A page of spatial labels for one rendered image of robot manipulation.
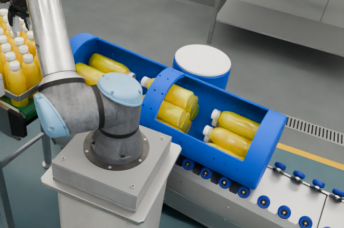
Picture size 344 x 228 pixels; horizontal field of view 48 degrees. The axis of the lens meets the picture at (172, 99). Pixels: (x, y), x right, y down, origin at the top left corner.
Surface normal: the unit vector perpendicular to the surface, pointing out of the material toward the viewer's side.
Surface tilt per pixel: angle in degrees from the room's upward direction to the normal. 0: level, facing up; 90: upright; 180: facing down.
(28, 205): 0
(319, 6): 90
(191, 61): 0
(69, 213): 90
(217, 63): 0
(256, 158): 63
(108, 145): 72
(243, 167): 83
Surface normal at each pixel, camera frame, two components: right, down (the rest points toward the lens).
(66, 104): 0.33, -0.24
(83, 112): 0.44, 0.05
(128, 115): 0.46, 0.59
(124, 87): 0.25, -0.80
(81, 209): -0.36, 0.55
